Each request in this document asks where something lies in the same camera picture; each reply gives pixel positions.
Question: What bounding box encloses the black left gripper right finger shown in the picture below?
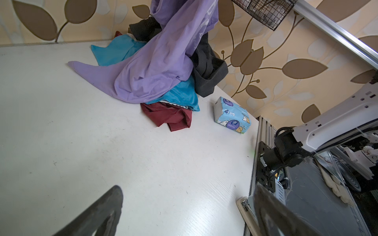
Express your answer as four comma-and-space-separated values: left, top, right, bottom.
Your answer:
253, 186, 318, 236

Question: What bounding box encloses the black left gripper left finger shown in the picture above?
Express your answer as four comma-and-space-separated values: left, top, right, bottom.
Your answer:
55, 185, 124, 236

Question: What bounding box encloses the purple cloth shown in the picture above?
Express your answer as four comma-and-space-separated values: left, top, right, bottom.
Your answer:
68, 0, 218, 103

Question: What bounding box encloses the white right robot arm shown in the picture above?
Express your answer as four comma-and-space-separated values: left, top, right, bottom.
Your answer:
252, 79, 378, 236

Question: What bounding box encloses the maroon cloth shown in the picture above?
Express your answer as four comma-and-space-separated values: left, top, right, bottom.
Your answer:
115, 31, 193, 132

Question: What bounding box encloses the dark grey cloth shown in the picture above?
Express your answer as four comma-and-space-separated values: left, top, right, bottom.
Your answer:
128, 17, 228, 97

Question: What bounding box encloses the teal cloth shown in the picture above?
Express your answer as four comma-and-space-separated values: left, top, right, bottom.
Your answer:
91, 34, 200, 112

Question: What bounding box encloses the blue tissue pack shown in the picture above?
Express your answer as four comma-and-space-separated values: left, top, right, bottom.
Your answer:
214, 97, 251, 134

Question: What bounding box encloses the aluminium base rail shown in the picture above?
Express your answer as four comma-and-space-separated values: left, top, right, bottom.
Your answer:
236, 117, 286, 236

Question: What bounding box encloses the black wire basket right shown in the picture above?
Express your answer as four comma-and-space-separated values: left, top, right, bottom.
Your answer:
232, 0, 298, 31

